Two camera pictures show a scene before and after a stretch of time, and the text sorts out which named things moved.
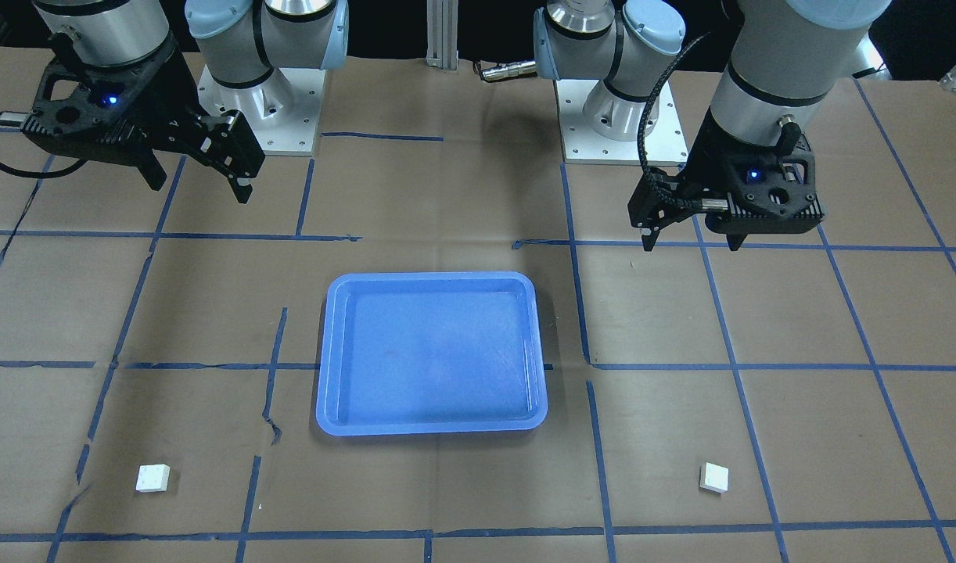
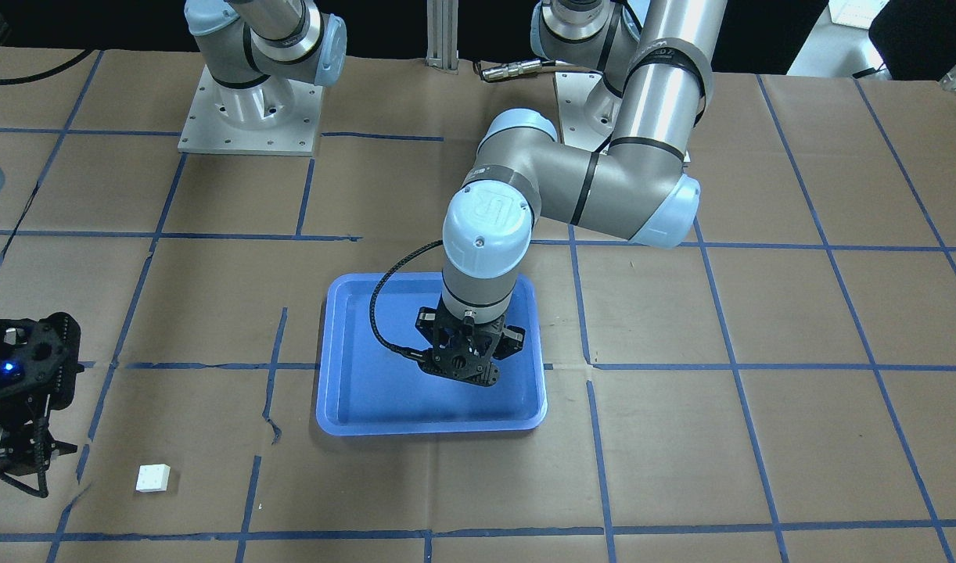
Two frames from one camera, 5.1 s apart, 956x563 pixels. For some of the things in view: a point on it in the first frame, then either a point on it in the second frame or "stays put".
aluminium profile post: x=442 y=34 stays put
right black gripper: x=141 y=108 -> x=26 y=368
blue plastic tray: x=431 y=353 stays put
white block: x=152 y=478 stays put
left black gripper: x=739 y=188 -> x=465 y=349
